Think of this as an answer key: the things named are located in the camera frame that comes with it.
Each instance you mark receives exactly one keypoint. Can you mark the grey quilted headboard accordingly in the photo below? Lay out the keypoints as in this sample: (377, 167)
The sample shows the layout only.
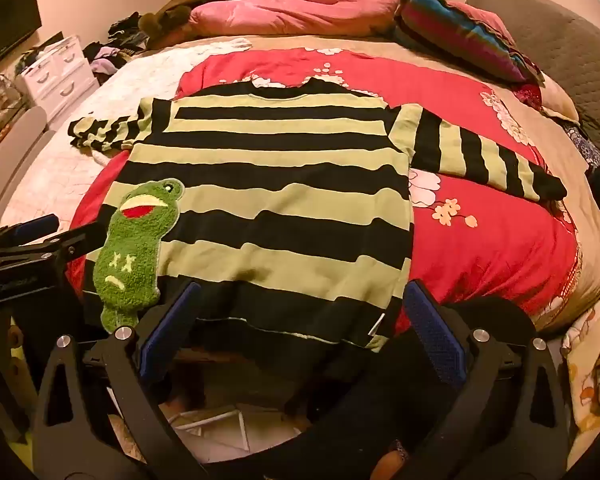
(570, 60)

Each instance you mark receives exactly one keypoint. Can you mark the green black striped frog sweater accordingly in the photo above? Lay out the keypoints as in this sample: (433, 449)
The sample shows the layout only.
(280, 200)

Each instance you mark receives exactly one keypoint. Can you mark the brown fur-trimmed coat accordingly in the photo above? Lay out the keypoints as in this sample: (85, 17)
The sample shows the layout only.
(170, 20)

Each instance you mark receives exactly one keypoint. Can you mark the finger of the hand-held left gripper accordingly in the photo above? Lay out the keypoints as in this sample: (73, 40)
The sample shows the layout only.
(35, 225)
(75, 245)

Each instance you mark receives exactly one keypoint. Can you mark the blue patterned cloth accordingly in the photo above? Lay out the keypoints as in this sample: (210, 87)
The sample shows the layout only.
(592, 145)

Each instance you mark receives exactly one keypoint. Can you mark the striped colourful pillow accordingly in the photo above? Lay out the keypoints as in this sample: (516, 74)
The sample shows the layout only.
(460, 30)

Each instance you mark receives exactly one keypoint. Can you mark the pile of clothes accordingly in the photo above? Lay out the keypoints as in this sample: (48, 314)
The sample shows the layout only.
(110, 55)

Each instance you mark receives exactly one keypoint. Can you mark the animal print sheet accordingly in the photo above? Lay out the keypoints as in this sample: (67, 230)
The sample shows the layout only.
(592, 360)

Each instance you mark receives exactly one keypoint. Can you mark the white drawer cabinet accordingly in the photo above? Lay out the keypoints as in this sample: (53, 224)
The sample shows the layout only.
(55, 75)

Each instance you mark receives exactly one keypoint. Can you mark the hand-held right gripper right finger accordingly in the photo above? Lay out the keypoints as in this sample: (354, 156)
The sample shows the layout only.
(435, 335)

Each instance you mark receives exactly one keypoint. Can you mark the cream pillow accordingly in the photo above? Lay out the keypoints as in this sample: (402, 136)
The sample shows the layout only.
(560, 100)

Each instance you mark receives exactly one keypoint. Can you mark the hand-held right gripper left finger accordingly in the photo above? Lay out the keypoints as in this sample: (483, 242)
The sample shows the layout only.
(172, 321)

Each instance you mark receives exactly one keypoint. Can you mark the white plaid fluffy blanket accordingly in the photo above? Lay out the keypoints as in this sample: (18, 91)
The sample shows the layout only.
(55, 170)

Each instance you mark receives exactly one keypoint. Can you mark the red floral blanket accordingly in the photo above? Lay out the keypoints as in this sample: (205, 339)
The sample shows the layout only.
(480, 250)

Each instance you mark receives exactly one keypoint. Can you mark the pink quilt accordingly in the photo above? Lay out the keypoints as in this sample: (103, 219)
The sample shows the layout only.
(290, 12)

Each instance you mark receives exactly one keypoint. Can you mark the black television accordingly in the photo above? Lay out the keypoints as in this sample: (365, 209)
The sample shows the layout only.
(5, 25)

